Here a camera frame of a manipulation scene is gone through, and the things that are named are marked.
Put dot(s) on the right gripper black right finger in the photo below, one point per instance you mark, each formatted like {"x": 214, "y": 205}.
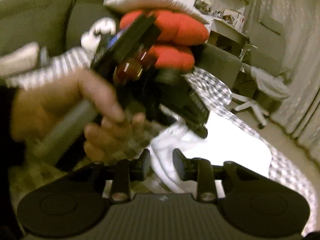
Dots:
{"x": 197, "y": 170}

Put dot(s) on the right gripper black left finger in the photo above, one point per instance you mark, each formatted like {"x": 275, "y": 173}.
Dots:
{"x": 128, "y": 171}

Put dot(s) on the white Pooh t-shirt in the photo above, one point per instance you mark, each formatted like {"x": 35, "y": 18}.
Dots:
{"x": 225, "y": 142}

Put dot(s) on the person's left hand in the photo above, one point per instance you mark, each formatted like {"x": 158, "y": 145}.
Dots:
{"x": 35, "y": 112}

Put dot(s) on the red knitted cushion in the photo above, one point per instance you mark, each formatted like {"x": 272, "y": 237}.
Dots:
{"x": 179, "y": 32}

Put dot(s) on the smartphone playing video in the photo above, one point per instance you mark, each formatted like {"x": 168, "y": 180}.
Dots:
{"x": 107, "y": 41}

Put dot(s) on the white flower plush cushion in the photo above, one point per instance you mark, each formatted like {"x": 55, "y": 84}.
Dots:
{"x": 90, "y": 39}

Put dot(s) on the beige pillow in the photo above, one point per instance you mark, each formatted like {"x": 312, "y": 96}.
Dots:
{"x": 125, "y": 6}

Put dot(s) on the grey checkered bed quilt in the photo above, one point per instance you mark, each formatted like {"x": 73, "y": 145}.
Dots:
{"x": 217, "y": 96}

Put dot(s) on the white desk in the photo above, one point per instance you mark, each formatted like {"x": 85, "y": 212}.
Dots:
{"x": 226, "y": 37}

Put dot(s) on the folded grey cloth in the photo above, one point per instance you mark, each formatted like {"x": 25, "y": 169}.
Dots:
{"x": 43, "y": 59}

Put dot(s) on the grey office chair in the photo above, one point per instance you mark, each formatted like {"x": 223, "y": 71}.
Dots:
{"x": 264, "y": 49}

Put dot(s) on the grey garment on chair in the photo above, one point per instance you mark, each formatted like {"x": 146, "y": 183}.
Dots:
{"x": 272, "y": 86}

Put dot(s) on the folded beige blanket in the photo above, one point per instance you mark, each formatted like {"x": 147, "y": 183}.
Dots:
{"x": 21, "y": 60}

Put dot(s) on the grey star curtain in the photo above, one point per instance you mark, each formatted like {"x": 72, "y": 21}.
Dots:
{"x": 297, "y": 115}

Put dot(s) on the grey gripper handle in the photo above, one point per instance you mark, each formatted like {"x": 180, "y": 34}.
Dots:
{"x": 65, "y": 133}

